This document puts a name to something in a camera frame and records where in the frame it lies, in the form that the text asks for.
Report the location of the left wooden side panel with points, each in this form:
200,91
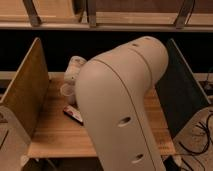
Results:
24,97

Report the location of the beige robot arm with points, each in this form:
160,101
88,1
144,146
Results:
109,90

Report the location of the wooden shelf with brackets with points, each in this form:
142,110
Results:
108,15

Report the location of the right dark side panel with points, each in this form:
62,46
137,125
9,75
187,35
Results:
180,94

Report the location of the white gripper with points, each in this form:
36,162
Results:
74,66

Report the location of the red and white eraser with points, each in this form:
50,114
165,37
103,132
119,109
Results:
73,113

